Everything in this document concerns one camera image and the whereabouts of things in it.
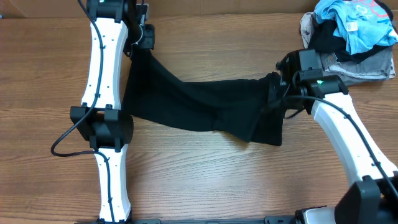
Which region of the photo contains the black knit garment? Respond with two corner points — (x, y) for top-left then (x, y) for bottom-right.
(122, 50), (284, 146)

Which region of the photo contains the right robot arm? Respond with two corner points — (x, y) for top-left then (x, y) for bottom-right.
(273, 49), (397, 224)

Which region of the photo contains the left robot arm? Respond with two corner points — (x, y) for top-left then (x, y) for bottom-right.
(70, 1), (154, 223)

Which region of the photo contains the cardboard back panel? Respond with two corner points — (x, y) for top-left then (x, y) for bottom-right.
(0, 0), (398, 19)

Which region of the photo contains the black folded garment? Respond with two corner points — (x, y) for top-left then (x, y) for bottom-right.
(308, 20), (387, 63)

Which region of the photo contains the beige garment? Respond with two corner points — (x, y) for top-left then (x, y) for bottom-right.
(300, 12), (318, 49)

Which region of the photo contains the light blue shirt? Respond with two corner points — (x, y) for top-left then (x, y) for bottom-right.
(314, 0), (397, 55)

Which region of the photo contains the grey folded garment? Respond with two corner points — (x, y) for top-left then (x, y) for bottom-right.
(320, 47), (396, 86)

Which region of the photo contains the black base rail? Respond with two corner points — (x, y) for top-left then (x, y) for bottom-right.
(74, 216), (299, 224)

